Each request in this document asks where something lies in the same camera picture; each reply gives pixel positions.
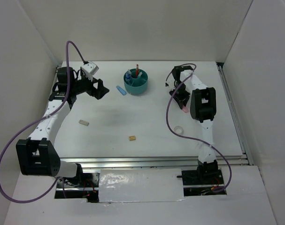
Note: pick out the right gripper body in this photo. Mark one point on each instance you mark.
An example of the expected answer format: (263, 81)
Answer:
(180, 93)

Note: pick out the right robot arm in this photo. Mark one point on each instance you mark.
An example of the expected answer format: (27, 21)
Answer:
(199, 100)

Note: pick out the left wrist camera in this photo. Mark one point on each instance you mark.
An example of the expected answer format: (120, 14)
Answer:
(89, 69)

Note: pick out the red pen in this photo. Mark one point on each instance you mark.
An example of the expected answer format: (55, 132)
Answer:
(137, 70)

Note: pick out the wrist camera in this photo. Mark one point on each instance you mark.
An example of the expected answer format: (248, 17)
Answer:
(170, 83)
(89, 69)

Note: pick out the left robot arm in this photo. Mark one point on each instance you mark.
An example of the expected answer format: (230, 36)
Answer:
(36, 154)

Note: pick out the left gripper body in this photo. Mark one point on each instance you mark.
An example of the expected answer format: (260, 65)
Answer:
(85, 85)

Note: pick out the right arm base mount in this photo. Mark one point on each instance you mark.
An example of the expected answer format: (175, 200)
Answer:
(197, 184)

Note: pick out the clear glue bottle blue cap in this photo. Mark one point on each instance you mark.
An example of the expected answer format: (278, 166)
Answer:
(128, 77)

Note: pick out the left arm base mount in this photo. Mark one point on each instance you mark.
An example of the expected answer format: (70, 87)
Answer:
(86, 187)

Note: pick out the small brown eraser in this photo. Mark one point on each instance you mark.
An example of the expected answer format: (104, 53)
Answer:
(132, 138)

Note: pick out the aluminium rail frame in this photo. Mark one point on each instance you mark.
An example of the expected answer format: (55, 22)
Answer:
(151, 117)

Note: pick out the blue eraser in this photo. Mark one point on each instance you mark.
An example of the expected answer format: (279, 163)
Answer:
(121, 90)

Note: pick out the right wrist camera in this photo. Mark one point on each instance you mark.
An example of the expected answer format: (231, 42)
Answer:
(170, 83)

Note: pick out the pink eraser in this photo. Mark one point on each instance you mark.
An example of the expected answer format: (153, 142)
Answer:
(185, 109)

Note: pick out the white beige eraser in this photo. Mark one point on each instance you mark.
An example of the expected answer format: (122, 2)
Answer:
(83, 122)

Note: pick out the teal round divided organizer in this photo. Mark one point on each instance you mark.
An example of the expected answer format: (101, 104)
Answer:
(138, 85)

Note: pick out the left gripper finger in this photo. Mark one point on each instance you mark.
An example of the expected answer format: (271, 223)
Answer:
(100, 85)
(100, 93)

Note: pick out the clear tape roll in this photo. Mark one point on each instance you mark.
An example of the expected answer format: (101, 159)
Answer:
(178, 130)

